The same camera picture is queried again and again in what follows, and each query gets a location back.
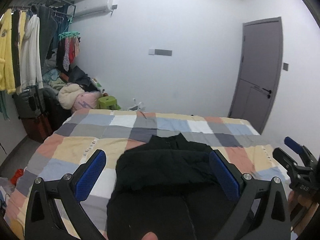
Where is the black puffer jacket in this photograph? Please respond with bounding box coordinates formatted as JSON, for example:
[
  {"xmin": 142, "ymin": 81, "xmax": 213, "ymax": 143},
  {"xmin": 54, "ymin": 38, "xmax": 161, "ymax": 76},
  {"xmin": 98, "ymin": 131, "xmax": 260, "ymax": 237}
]
[{"xmin": 106, "ymin": 132, "xmax": 253, "ymax": 240}]

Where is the metal clothes rack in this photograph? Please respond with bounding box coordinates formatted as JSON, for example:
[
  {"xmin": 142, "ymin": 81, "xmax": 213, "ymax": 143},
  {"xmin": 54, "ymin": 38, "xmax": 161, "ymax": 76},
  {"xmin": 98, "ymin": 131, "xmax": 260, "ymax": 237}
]
[{"xmin": 8, "ymin": 0, "xmax": 76, "ymax": 12}]

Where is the person's right hand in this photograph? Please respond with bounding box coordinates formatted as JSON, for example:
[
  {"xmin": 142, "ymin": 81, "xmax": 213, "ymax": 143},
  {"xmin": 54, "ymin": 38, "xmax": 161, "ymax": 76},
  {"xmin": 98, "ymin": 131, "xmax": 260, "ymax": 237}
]
[{"xmin": 287, "ymin": 191, "xmax": 319, "ymax": 236}]

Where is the person's left hand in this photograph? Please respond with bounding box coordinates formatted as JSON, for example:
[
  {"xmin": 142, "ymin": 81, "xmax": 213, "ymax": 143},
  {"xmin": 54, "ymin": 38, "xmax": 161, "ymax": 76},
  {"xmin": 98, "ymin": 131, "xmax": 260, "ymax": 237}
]
[{"xmin": 141, "ymin": 232, "xmax": 158, "ymax": 240}]

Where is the colourful checked bed cover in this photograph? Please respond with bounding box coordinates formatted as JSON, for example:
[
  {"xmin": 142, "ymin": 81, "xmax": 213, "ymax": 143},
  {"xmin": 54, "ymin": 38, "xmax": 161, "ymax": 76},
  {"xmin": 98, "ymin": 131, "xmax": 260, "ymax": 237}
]
[{"xmin": 4, "ymin": 109, "xmax": 289, "ymax": 239}]

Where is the grey door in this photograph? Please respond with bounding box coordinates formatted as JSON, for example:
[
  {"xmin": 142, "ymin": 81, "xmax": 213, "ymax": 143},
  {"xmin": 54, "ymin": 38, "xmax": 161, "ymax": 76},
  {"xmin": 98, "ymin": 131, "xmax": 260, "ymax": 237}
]
[{"xmin": 228, "ymin": 17, "xmax": 283, "ymax": 134}]

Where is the green plastic stool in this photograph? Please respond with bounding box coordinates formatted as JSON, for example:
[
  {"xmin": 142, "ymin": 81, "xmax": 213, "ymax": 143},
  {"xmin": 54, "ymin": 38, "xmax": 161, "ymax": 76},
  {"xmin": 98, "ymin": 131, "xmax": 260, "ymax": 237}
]
[{"xmin": 98, "ymin": 96, "xmax": 121, "ymax": 111}]

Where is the cream fluffy garment pile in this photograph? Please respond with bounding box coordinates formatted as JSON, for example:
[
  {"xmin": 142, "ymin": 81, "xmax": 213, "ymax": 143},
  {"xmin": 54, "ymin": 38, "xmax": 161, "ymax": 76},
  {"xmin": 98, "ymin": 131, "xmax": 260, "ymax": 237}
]
[{"xmin": 58, "ymin": 83, "xmax": 85, "ymax": 110}]

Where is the black suitcase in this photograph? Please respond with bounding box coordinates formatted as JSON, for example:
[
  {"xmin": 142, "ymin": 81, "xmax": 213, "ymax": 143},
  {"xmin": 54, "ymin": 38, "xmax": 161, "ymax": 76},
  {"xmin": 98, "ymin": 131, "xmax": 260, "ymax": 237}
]
[{"xmin": 12, "ymin": 86, "xmax": 46, "ymax": 119}]

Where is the white hanging sweater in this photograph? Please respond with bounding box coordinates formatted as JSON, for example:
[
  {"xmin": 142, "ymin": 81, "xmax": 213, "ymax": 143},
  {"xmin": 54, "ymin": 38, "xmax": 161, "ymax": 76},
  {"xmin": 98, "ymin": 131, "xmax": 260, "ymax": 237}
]
[{"xmin": 20, "ymin": 15, "xmax": 43, "ymax": 89}]

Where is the yellow fleece jacket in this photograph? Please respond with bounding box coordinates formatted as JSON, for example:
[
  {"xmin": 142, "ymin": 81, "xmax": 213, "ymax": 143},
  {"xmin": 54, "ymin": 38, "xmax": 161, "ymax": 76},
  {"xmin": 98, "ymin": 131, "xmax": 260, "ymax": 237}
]
[{"xmin": 0, "ymin": 9, "xmax": 16, "ymax": 94}]

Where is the green clip hanger with laundry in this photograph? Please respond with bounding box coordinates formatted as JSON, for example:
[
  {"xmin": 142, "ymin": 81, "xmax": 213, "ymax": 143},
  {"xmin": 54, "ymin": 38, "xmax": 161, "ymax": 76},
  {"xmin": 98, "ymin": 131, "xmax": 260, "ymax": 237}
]
[{"xmin": 56, "ymin": 31, "xmax": 80, "ymax": 72}]

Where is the dark grey hanging garment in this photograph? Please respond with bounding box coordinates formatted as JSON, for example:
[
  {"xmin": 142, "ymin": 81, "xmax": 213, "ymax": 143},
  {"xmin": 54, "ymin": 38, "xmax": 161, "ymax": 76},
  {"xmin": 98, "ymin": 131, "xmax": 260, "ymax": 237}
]
[{"xmin": 37, "ymin": 5, "xmax": 57, "ymax": 68}]

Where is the white air conditioner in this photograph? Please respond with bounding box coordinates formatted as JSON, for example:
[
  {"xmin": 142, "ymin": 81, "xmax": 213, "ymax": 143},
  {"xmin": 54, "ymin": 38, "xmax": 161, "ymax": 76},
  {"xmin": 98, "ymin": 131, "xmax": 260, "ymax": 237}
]
[{"xmin": 73, "ymin": 0, "xmax": 118, "ymax": 21}]

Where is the black door handle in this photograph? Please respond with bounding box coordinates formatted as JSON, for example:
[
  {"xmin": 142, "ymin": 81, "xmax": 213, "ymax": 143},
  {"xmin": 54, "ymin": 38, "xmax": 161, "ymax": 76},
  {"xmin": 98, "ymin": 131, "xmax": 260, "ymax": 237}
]
[{"xmin": 262, "ymin": 88, "xmax": 272, "ymax": 99}]

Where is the small wall switch by door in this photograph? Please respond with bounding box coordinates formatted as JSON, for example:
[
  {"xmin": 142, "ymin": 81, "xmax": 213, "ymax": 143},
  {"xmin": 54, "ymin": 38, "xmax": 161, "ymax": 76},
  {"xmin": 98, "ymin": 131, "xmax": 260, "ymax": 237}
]
[{"xmin": 283, "ymin": 62, "xmax": 289, "ymax": 71}]

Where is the grey wall switch panel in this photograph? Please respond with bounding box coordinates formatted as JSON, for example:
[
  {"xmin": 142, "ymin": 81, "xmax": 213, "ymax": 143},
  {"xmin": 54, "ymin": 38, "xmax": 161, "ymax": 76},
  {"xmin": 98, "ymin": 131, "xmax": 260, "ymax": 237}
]
[{"xmin": 148, "ymin": 48, "xmax": 172, "ymax": 56}]

